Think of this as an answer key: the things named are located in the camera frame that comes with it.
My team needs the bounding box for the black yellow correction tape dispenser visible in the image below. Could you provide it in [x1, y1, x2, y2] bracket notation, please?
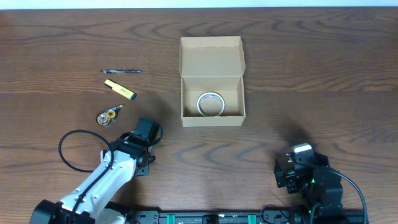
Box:
[96, 104, 124, 126]

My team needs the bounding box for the yellow highlighter marker black cap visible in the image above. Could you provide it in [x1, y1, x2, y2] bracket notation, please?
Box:
[104, 79, 137, 100]

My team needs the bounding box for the white tape roll purple print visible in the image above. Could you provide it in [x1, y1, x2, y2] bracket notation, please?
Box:
[197, 92, 226, 117]

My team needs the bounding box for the black pen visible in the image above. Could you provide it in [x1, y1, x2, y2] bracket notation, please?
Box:
[100, 69, 143, 74]

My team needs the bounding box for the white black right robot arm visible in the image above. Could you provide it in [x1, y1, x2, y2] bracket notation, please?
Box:
[274, 151, 343, 219]

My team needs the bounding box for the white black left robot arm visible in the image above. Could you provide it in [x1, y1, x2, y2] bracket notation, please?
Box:
[29, 118, 164, 223]

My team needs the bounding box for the open cardboard box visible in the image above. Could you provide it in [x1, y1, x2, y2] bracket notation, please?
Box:
[179, 36, 246, 128]

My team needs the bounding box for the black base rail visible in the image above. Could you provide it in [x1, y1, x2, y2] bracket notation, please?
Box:
[126, 210, 365, 224]

